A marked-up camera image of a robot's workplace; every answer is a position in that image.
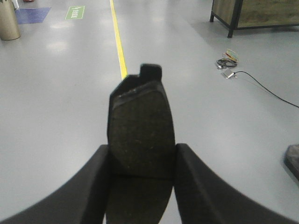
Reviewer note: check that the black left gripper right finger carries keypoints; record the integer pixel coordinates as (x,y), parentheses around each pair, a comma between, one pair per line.
(204,198)

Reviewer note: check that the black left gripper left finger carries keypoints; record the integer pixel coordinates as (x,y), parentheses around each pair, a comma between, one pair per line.
(81,200)

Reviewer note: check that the brake pad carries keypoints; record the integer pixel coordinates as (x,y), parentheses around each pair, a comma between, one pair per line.
(141,143)
(291,160)

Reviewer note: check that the cardboard tube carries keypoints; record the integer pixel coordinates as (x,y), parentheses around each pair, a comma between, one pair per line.
(9,29)

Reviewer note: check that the black framed wooden crate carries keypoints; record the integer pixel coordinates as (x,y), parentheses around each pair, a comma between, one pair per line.
(252,14)

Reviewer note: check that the silver adapter with cable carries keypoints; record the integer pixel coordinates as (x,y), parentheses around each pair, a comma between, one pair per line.
(229,61)

